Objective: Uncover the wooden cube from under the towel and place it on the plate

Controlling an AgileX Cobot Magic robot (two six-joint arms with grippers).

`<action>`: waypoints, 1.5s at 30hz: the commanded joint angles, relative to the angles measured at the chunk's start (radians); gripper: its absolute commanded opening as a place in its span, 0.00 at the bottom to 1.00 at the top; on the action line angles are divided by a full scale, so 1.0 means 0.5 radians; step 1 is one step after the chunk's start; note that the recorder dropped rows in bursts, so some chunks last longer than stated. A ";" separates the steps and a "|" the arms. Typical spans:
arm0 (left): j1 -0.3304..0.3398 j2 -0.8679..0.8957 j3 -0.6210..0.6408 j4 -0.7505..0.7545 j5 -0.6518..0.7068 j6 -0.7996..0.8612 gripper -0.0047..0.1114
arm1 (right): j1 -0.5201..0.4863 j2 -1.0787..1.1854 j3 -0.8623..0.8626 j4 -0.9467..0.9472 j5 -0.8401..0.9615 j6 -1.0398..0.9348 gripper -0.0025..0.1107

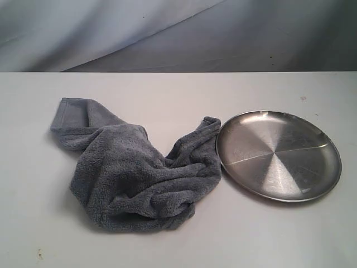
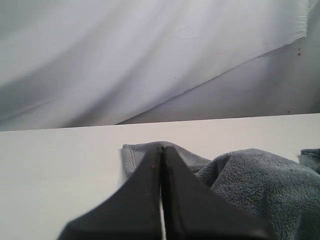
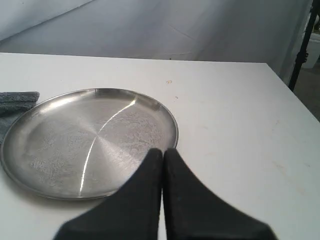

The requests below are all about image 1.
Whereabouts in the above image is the white backdrop cloth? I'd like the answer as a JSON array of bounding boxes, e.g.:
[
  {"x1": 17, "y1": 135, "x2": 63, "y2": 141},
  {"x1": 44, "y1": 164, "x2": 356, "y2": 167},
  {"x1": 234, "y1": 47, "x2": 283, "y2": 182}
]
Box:
[{"x1": 1, "y1": 1, "x2": 356, "y2": 72}]

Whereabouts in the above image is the round stainless steel plate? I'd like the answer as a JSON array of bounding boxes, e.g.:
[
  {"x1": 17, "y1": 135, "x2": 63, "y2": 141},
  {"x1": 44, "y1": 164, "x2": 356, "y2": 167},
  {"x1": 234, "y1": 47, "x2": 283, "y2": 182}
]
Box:
[{"x1": 216, "y1": 111, "x2": 342, "y2": 203}]

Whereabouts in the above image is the grey fleece towel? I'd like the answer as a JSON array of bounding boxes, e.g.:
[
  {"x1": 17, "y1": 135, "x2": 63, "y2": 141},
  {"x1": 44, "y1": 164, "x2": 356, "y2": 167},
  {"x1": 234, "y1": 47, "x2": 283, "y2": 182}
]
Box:
[{"x1": 51, "y1": 98, "x2": 221, "y2": 233}]

